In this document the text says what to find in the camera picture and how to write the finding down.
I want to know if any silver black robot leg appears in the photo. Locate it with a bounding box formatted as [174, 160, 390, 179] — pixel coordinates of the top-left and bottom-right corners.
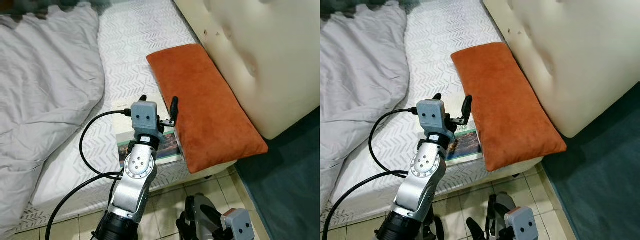
[465, 191, 516, 240]
[175, 194, 224, 240]

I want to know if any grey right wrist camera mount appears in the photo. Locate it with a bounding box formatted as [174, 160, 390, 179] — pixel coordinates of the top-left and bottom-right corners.
[504, 206, 540, 240]
[220, 208, 256, 240]

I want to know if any orange pillow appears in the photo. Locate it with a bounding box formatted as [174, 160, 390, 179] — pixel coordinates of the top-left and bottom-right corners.
[146, 43, 270, 175]
[450, 42, 569, 173]

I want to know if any white patterned mattress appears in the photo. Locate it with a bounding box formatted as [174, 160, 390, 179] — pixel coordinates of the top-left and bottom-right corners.
[327, 0, 544, 232]
[17, 0, 239, 234]

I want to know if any white book with landscape photo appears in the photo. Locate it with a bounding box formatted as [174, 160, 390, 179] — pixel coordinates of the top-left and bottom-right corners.
[111, 97, 184, 169]
[440, 94, 485, 164]

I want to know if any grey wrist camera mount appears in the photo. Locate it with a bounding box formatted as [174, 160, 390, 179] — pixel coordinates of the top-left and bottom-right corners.
[220, 208, 256, 240]
[504, 206, 540, 240]
[130, 101, 164, 139]
[416, 99, 450, 137]

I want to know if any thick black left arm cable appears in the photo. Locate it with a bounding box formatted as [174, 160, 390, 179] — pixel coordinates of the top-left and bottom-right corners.
[322, 107, 420, 240]
[45, 109, 134, 240]

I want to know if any grey duvet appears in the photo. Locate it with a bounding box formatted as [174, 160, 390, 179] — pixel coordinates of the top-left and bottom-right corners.
[0, 2, 106, 239]
[320, 2, 411, 213]

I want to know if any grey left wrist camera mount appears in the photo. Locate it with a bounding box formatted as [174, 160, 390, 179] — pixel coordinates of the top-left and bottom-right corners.
[416, 99, 450, 137]
[130, 101, 164, 139]

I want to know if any cream tufted headboard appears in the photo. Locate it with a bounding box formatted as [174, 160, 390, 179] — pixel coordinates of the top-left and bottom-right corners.
[482, 0, 640, 139]
[173, 0, 321, 141]

